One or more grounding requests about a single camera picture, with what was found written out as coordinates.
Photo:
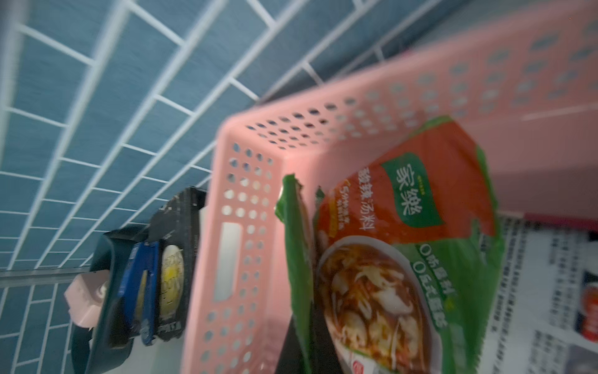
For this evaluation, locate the cream black fish packet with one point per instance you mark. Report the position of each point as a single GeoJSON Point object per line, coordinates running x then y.
{"type": "Point", "coordinates": [544, 319]}

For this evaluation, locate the blue stapler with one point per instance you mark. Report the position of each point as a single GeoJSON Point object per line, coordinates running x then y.
{"type": "Point", "coordinates": [138, 291]}

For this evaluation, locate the dark teal plastic bin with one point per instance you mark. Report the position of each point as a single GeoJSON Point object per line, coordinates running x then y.
{"type": "Point", "coordinates": [107, 345]}

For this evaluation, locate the aluminium corner frame post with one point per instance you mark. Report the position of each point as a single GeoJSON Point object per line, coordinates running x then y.
{"type": "Point", "coordinates": [11, 279]}

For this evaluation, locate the pink perforated plastic basket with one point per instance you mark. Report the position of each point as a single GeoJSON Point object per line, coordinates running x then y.
{"type": "Point", "coordinates": [525, 91]}

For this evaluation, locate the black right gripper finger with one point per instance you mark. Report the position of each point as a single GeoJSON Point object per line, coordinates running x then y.
{"type": "Point", "coordinates": [323, 355]}

